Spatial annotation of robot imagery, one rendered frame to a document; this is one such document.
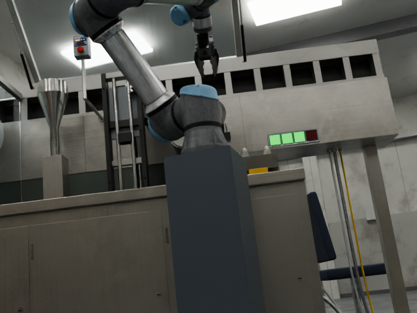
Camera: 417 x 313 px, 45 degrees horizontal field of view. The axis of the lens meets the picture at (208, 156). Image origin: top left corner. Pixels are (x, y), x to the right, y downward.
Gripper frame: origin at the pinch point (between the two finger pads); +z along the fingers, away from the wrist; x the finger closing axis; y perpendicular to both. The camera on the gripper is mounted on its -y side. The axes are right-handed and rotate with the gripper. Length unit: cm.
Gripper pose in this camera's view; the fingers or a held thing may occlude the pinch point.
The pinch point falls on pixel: (208, 75)
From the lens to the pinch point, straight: 208.0
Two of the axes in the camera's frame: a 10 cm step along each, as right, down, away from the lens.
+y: -0.5, -5.8, 8.1
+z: 1.2, 8.1, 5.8
